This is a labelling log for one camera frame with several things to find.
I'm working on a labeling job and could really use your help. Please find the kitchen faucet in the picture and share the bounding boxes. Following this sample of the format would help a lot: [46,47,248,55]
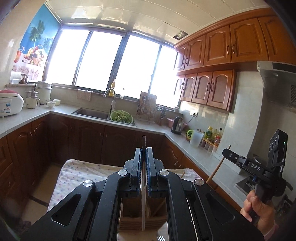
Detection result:
[103,88,116,113]

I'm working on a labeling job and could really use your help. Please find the knife block rack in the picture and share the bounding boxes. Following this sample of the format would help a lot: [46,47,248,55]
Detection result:
[137,91,157,121]

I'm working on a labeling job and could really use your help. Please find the beach fruit poster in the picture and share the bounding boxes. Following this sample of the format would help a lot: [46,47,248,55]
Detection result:
[12,5,60,82]

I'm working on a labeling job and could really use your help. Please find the translucent plastic pitcher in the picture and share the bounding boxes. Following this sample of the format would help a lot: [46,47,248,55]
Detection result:
[190,130,204,148]

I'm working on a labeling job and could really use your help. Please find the white dotted tablecloth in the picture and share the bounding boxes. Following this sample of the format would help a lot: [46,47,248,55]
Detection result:
[47,158,204,241]

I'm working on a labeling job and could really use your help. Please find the white rice cooker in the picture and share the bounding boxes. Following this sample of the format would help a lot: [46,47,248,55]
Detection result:
[0,89,23,118]

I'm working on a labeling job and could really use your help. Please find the wooden utensil holder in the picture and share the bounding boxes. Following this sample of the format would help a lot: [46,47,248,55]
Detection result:
[119,195,167,232]

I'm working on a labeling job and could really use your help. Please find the large white cooker pot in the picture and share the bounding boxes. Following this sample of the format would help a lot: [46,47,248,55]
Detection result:
[35,81,52,104]

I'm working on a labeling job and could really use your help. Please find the person right hand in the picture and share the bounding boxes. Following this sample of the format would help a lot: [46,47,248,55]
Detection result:
[240,190,275,235]

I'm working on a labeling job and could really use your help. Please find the small white electric pot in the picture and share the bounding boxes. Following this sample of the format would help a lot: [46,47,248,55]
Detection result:
[26,90,41,109]

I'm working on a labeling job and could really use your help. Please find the wooden chopstick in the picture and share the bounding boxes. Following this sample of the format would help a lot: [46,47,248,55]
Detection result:
[206,156,225,184]

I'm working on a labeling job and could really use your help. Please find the green tea bottle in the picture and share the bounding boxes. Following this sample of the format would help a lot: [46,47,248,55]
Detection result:
[205,126,213,140]

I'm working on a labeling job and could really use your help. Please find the upper wooden cabinets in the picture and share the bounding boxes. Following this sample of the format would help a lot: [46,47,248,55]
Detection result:
[175,8,295,111]

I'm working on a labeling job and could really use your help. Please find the dish soap bottle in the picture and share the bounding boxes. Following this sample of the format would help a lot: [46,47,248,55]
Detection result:
[109,79,115,97]

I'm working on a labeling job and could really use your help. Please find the green vegetable colander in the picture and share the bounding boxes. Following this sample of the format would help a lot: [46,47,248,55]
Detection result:
[110,110,133,124]

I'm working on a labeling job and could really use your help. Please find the range hood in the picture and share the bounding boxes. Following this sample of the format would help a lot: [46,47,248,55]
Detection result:
[257,61,296,111]

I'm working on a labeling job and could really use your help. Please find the hanging dish cloth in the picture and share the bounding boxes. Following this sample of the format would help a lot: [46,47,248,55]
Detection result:
[77,89,93,102]

